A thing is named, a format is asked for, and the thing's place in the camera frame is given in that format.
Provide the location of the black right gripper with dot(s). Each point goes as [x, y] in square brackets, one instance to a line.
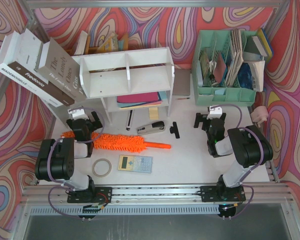
[206, 121]

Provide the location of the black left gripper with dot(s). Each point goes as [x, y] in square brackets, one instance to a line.
[89, 122]

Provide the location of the orange chenille duster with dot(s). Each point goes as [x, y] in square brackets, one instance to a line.
[127, 143]

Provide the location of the black T-shaped clip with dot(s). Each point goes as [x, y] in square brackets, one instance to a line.
[174, 130]

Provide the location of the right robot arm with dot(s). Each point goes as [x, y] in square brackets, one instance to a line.
[250, 148]

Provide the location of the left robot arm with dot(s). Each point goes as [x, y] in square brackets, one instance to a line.
[56, 158]

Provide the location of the white wooden bookshelf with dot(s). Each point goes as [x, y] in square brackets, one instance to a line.
[106, 76]

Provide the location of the small red pencil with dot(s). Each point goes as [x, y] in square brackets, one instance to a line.
[183, 98]

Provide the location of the stack of coloured paper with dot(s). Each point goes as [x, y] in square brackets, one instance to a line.
[141, 100]

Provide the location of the white utility knife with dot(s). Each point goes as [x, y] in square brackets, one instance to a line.
[129, 120]

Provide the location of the roll of tape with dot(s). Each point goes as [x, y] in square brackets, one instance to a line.
[101, 167]

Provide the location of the grey notebook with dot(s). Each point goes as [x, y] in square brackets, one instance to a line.
[181, 85]

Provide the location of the mint green desk organizer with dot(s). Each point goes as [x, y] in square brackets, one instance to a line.
[217, 61]

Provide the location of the pink piggy figurine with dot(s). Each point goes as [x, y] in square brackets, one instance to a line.
[259, 115]

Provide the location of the grey black stapler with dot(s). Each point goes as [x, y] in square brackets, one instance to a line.
[155, 127]

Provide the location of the yellow sticky note pad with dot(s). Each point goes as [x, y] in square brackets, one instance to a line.
[153, 113]

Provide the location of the yellow grey calculator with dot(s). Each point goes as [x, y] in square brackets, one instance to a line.
[135, 163]

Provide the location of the books in organizer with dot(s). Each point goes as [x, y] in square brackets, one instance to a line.
[256, 54]

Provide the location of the grey Lonely Ones book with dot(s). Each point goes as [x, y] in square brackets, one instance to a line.
[59, 68]

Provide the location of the books behind shelf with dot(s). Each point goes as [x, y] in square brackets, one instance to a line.
[83, 45]

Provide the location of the large white brown book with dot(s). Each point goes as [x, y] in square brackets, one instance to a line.
[19, 58]

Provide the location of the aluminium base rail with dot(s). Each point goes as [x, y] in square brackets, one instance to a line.
[151, 200]

